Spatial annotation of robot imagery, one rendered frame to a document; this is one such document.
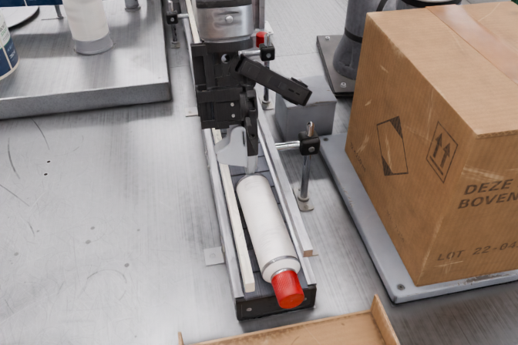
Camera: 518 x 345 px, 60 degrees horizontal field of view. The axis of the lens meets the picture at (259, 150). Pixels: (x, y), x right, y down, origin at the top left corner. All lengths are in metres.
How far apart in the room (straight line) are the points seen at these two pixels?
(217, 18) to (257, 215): 0.27
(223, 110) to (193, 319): 0.29
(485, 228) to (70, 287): 0.56
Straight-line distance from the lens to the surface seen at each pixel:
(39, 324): 0.71
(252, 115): 0.62
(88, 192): 0.84
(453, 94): 0.55
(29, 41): 1.28
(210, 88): 0.63
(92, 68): 1.10
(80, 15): 1.12
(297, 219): 0.58
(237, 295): 0.61
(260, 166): 0.76
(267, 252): 0.58
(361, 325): 0.65
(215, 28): 0.60
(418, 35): 0.66
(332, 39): 1.23
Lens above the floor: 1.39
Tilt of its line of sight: 40 degrees down
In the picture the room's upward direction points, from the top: straight up
